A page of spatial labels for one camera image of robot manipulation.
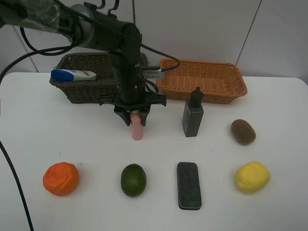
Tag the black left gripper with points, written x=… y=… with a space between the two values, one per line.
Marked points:
x=133 y=98

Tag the pink bottle white cap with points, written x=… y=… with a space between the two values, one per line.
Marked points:
x=137 y=127

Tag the dark grey pump bottle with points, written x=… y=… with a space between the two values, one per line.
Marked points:
x=193 y=113

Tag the green avocado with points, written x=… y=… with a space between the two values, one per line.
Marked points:
x=133 y=180

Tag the white bottle blue cap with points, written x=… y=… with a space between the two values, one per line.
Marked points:
x=63 y=75

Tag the orange fruit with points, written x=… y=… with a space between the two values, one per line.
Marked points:
x=61 y=179

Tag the grey felt board eraser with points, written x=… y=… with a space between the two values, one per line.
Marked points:
x=189 y=192

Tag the brown kiwi fruit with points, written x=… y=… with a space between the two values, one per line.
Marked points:
x=243 y=132

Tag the yellow lemon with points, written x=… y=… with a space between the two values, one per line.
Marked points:
x=252 y=177

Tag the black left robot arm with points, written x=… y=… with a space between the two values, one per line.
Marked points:
x=89 y=28

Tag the dark brown wicker basket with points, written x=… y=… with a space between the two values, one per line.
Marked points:
x=84 y=91

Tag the orange wicker basket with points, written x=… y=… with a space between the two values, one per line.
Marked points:
x=219 y=82

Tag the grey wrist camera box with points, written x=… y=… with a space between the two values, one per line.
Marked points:
x=152 y=72

